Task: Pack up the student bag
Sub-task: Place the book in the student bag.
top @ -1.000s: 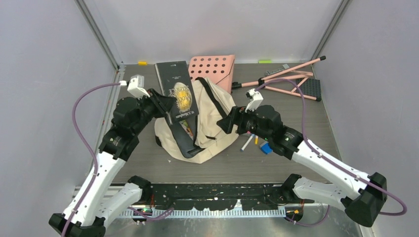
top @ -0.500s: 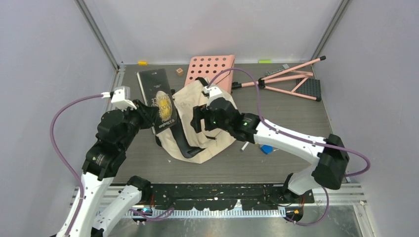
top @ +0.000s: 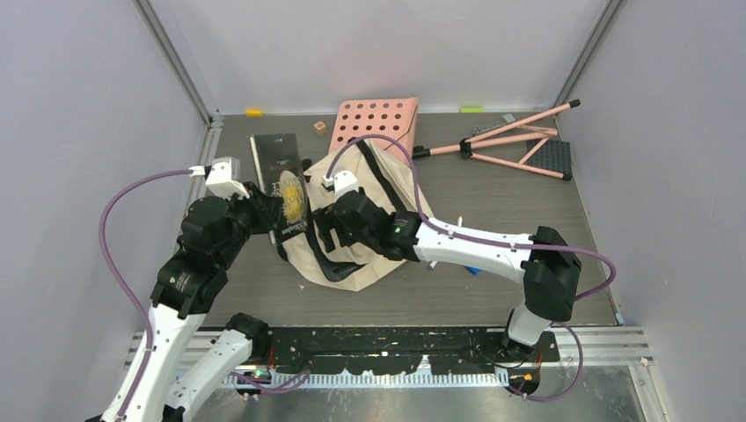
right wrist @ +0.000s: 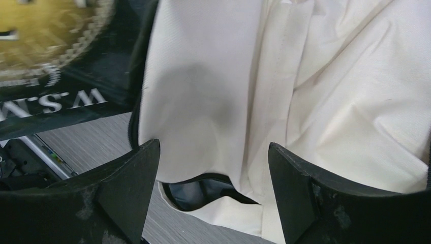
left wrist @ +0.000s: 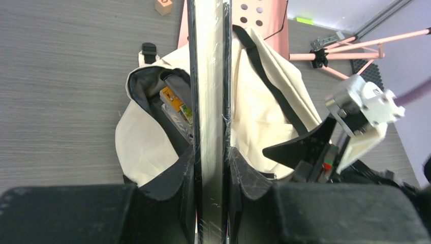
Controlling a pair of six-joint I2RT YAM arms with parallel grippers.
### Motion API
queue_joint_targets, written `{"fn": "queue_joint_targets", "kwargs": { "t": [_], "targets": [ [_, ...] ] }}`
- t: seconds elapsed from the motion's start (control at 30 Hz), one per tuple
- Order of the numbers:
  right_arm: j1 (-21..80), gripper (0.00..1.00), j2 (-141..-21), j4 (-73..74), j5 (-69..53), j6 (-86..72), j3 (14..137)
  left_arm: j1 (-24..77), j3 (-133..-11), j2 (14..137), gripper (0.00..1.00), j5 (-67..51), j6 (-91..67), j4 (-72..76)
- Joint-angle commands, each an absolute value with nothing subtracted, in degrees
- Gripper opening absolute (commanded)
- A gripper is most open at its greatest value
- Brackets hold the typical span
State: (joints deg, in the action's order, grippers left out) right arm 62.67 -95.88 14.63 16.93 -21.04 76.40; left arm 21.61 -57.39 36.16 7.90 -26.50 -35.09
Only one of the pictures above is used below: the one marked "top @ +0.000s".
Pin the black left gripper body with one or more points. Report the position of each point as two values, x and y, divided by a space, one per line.
243 221

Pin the pink perforated music stand tray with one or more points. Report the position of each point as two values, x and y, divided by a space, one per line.
392 117

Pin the blue eraser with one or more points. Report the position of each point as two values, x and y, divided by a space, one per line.
472 269

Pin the small wooden cube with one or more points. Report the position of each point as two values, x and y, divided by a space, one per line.
320 128

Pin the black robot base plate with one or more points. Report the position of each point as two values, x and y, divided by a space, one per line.
455 350

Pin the beige canvas backpack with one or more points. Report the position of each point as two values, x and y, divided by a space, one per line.
368 169

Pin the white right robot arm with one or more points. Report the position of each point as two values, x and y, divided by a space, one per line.
539 262

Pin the dark grey lego baseplate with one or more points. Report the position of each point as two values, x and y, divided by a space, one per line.
553 155

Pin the green block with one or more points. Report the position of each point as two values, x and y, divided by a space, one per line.
471 109

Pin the pink folding tripod stand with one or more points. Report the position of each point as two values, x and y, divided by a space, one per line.
521 131

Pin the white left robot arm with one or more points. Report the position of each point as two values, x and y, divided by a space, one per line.
152 390

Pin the black moon and sixpence book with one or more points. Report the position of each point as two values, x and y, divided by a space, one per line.
281 175

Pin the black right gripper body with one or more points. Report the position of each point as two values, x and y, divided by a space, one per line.
352 237

